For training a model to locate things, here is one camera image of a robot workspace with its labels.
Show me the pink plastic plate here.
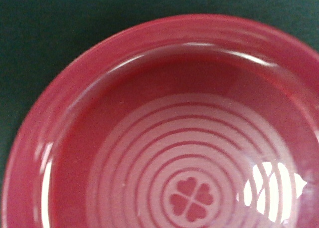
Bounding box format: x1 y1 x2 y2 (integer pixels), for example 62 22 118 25
1 14 319 228

